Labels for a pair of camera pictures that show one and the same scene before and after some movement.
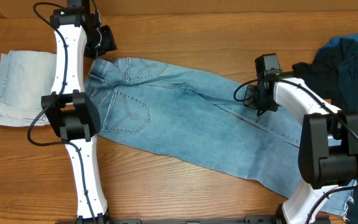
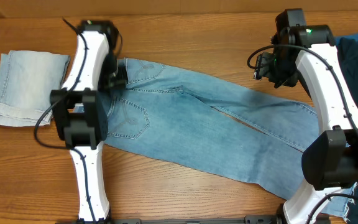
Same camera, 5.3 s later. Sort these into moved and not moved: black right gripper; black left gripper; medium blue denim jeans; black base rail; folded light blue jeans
Moved: black right gripper; black left gripper
Not moved: medium blue denim jeans; black base rail; folded light blue jeans
